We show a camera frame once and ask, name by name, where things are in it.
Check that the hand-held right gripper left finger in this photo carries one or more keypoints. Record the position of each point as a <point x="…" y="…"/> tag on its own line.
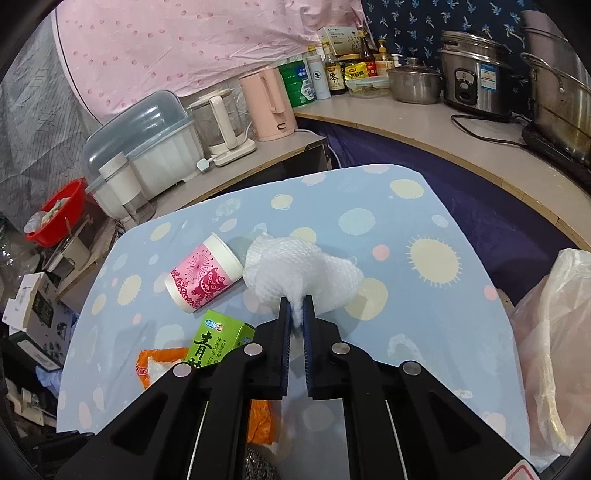
<point x="287" y="323"/>

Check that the pink white paper cup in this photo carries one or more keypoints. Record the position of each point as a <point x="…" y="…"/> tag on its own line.
<point x="203" y="277"/>

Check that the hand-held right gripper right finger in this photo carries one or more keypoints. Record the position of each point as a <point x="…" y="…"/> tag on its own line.
<point x="308" y="323"/>

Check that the orange snack bag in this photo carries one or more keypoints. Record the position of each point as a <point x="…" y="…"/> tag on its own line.
<point x="152" y="357"/>

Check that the yellow oil bottle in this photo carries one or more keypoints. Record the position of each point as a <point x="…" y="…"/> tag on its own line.
<point x="383" y="60"/>

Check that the green carton box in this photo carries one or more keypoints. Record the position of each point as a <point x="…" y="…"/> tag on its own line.
<point x="217" y="341"/>

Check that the white thermos bottle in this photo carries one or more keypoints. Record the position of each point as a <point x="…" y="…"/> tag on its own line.
<point x="318" y="76"/>

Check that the pink dotted sheet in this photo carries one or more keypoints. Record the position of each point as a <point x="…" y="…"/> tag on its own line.
<point x="184" y="37"/>

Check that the soy sauce bottle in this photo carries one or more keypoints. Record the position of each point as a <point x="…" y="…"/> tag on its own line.
<point x="334" y="76"/>

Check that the white cylinder jar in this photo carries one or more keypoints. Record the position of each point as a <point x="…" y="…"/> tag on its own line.
<point x="120" y="180"/>

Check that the blue plastic bag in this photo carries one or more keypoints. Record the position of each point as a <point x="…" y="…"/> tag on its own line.
<point x="48" y="376"/>

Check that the black induction cooker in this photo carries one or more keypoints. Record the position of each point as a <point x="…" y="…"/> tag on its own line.
<point x="545" y="141"/>

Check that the white power plug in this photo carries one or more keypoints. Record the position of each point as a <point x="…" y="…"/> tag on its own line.
<point x="205" y="163"/>

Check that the dark sauce bottle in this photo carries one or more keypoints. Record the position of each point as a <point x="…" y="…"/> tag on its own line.
<point x="367" y="55"/>

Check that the white green cardboard box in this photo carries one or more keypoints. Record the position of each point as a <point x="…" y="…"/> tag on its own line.
<point x="41" y="314"/>

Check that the clear food container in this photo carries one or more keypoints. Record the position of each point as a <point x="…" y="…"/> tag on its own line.
<point x="364" y="87"/>

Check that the white cardboard packet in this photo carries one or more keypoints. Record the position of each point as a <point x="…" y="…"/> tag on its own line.
<point x="337" y="39"/>

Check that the white paper towel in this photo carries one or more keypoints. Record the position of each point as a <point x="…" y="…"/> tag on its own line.
<point x="295" y="272"/>

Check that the large steel steamer pot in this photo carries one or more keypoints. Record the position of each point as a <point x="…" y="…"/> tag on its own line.
<point x="558" y="101"/>

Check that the small steel pot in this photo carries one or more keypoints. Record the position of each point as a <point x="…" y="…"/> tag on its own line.
<point x="413" y="85"/>

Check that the navy printed cloth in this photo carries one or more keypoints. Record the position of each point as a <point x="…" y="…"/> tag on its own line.
<point x="415" y="23"/>

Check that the grey patterned curtain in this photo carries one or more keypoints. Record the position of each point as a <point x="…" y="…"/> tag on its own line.
<point x="37" y="115"/>

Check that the white dish rack with lid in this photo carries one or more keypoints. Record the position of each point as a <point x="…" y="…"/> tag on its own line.
<point x="157" y="138"/>

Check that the pink electric kettle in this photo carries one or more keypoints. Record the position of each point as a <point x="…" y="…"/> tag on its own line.
<point x="263" y="101"/>

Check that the yellow label jar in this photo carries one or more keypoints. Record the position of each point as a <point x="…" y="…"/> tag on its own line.
<point x="355" y="71"/>

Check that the red plastic basin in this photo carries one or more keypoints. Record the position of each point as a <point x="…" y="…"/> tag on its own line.
<point x="64" y="217"/>

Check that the green tin can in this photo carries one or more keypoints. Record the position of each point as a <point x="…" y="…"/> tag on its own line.
<point x="298" y="85"/>

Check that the blue spotted tablecloth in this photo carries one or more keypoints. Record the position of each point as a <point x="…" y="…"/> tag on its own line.
<point x="415" y="221"/>

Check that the glass electric kettle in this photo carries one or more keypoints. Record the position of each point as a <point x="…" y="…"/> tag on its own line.
<point x="217" y="120"/>

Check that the purple counter skirt cloth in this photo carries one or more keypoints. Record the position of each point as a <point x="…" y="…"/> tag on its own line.
<point x="461" y="198"/>

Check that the bin with white liner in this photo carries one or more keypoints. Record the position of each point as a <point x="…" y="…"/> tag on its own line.
<point x="554" y="346"/>

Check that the beige wooden counter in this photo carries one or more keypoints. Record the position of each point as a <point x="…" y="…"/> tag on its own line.
<point x="415" y="124"/>

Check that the steel rice cooker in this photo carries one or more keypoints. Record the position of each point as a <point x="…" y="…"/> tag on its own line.
<point x="471" y="83"/>

